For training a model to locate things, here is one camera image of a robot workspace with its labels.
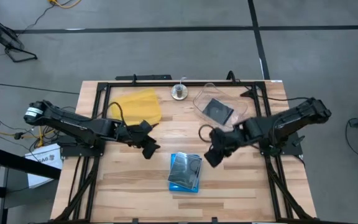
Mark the blue Blu-ray case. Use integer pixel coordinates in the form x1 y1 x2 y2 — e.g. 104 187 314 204
168 152 200 194

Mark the black power strip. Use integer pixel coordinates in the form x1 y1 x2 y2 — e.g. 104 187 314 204
115 74 173 81

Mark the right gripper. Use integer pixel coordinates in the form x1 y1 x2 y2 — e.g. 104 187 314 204
204 126 248 169

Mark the black desk beam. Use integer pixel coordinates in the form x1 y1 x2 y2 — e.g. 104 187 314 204
0 146 62 180

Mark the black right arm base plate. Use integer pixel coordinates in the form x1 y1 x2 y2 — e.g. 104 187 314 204
257 130 306 156

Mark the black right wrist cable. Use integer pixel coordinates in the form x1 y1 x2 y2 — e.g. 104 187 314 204
198 124 218 144

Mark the yellow coiled floor cable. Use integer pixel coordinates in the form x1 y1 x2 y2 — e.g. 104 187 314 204
48 0 82 9

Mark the black aluminium table frame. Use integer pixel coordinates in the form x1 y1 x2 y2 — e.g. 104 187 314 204
50 79 321 224

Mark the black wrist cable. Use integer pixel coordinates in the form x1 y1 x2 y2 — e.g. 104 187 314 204
198 124 218 144
108 101 127 126

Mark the thin straight black floor cable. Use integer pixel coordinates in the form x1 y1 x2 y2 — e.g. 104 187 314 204
0 82 80 95

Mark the white cardboard box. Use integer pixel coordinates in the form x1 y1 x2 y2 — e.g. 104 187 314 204
24 142 64 189

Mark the yellow translucent plastic bin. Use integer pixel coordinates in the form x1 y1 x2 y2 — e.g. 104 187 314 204
109 88 163 127

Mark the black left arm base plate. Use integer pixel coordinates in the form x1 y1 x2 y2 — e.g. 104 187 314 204
60 136 105 158

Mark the clear plastic bin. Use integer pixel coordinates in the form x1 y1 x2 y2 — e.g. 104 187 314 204
193 82 249 131

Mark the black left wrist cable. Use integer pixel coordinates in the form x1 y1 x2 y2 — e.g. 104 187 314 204
108 101 127 126

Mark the clear CD jewel case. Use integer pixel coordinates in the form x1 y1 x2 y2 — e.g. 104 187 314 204
167 151 203 190
201 98 235 126

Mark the yellow and orange cable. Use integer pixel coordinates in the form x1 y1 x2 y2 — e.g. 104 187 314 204
0 123 56 149

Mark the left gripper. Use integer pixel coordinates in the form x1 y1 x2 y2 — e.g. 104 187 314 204
116 119 162 160

